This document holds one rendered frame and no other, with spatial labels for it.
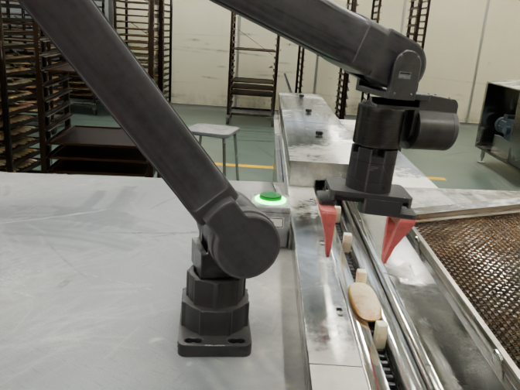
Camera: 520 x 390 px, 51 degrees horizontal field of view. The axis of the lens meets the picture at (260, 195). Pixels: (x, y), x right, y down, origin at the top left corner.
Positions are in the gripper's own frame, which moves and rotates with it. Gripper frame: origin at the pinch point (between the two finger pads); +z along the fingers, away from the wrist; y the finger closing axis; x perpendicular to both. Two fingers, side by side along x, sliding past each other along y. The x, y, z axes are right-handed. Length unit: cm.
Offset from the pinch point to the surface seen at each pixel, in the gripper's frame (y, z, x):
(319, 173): 0.5, 1.0, -45.9
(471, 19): -254, -75, -701
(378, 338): -1.8, 5.7, 11.3
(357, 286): -1.1, 5.0, -0.4
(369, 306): -1.7, 5.0, 5.1
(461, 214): -20.7, -1.1, -19.8
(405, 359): -4.2, 6.0, 14.6
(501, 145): -216, 50, -442
